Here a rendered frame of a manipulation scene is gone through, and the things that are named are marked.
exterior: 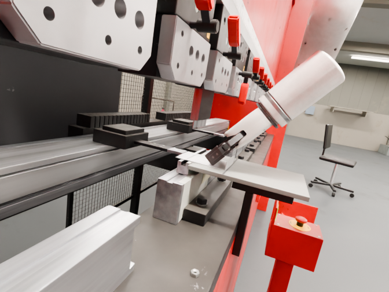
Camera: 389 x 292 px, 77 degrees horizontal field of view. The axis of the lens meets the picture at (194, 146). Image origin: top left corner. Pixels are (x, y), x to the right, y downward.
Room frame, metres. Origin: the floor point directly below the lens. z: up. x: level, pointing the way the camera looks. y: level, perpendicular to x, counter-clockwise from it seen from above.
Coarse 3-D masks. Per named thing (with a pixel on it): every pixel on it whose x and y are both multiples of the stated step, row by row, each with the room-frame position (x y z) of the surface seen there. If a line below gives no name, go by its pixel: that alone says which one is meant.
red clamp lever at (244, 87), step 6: (240, 72) 0.76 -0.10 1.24; (246, 72) 0.75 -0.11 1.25; (252, 72) 0.75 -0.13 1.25; (246, 78) 0.75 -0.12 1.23; (246, 84) 0.75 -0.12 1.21; (240, 90) 0.75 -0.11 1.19; (246, 90) 0.75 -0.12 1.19; (240, 96) 0.75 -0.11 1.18; (246, 96) 0.75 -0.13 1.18; (240, 102) 0.75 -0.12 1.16
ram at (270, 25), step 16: (224, 0) 0.53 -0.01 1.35; (256, 0) 0.85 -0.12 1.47; (272, 0) 1.19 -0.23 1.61; (288, 0) 2.07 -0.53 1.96; (240, 16) 0.68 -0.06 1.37; (256, 16) 0.90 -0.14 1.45; (272, 16) 1.31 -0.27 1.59; (288, 16) 2.48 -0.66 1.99; (240, 32) 0.71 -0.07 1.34; (256, 32) 0.96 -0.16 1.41; (272, 32) 1.45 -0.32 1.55; (272, 48) 1.63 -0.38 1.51; (272, 64) 1.88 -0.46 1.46
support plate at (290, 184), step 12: (192, 168) 0.54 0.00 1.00; (204, 168) 0.54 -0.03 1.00; (240, 168) 0.59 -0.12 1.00; (252, 168) 0.61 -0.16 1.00; (264, 168) 0.63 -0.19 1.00; (240, 180) 0.50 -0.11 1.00; (252, 180) 0.51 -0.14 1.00; (264, 180) 0.52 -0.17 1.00; (276, 180) 0.54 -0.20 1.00; (288, 180) 0.55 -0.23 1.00; (300, 180) 0.57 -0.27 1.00; (276, 192) 0.48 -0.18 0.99; (288, 192) 0.47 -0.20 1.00; (300, 192) 0.48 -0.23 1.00
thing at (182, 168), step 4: (204, 148) 0.75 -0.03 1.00; (196, 152) 0.68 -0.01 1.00; (200, 152) 0.70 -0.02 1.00; (204, 152) 0.73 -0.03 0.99; (180, 160) 0.57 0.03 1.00; (184, 160) 0.58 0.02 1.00; (180, 164) 0.56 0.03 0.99; (184, 164) 0.57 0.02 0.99; (188, 164) 0.56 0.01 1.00; (180, 168) 0.56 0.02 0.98; (184, 168) 0.56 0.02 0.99; (180, 172) 0.56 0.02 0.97; (184, 172) 0.56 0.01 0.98
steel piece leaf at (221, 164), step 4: (192, 156) 0.62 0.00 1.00; (196, 156) 0.62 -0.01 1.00; (200, 156) 0.63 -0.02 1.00; (204, 156) 0.64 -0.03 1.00; (232, 156) 0.61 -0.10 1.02; (188, 160) 0.58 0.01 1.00; (192, 160) 0.58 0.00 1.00; (196, 160) 0.58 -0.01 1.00; (200, 160) 0.59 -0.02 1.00; (204, 160) 0.60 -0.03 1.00; (220, 160) 0.62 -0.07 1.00; (224, 160) 0.63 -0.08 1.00; (228, 160) 0.56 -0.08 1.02; (232, 160) 0.61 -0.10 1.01; (204, 164) 0.56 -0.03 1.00; (208, 164) 0.57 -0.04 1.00; (216, 164) 0.58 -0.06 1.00; (220, 164) 0.59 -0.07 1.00; (224, 164) 0.59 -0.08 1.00; (228, 164) 0.57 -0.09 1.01; (216, 168) 0.55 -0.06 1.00; (220, 168) 0.55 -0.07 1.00; (224, 168) 0.56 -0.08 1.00
